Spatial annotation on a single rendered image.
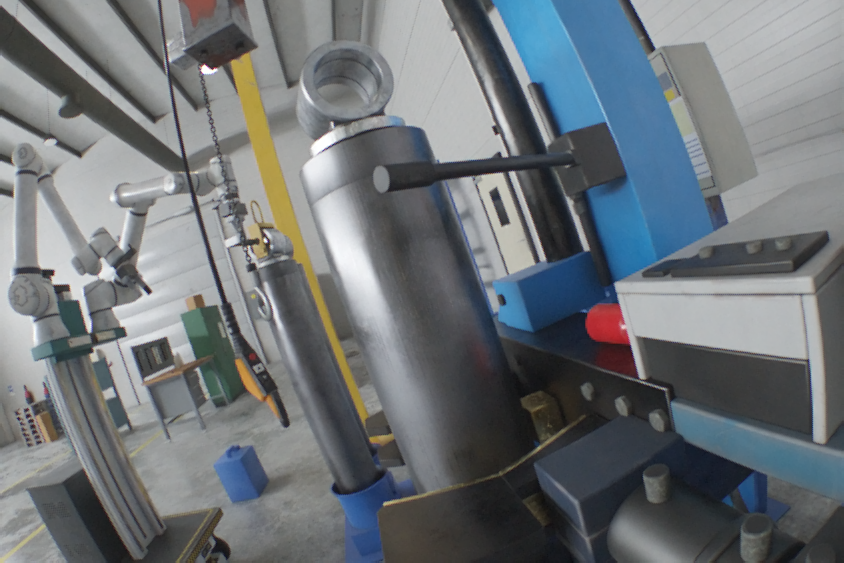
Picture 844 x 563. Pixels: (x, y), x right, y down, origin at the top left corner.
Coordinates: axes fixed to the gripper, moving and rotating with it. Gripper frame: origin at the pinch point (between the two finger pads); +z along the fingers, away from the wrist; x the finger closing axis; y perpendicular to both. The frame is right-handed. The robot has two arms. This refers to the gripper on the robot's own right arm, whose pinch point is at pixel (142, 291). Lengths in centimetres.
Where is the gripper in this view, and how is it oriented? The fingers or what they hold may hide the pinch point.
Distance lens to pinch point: 194.8
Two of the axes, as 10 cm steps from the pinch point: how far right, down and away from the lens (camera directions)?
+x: 3.0, -0.1, -9.6
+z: 6.4, 7.4, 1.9
